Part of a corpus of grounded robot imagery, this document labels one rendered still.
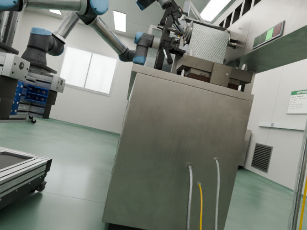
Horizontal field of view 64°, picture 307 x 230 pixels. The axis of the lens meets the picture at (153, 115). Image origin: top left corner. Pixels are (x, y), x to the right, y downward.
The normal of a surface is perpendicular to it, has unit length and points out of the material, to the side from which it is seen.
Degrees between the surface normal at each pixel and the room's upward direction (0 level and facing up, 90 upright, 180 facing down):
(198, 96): 90
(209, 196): 90
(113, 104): 90
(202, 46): 90
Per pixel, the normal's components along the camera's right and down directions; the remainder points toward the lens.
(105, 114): 0.11, 0.00
